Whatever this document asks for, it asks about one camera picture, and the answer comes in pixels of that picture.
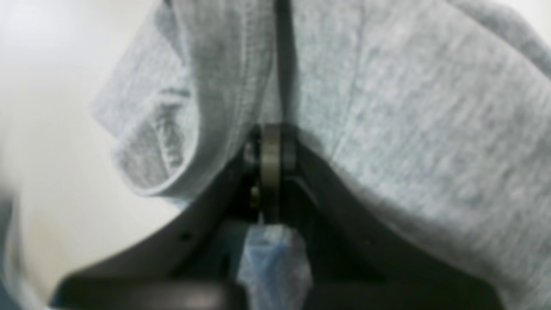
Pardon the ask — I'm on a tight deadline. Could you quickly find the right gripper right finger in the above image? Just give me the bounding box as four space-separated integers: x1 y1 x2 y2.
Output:
280 138 504 310

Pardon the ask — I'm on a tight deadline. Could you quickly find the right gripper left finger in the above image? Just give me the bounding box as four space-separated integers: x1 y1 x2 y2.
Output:
50 143 256 310

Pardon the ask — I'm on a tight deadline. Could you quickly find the grey T-shirt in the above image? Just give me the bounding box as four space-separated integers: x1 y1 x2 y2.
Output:
91 0 551 310

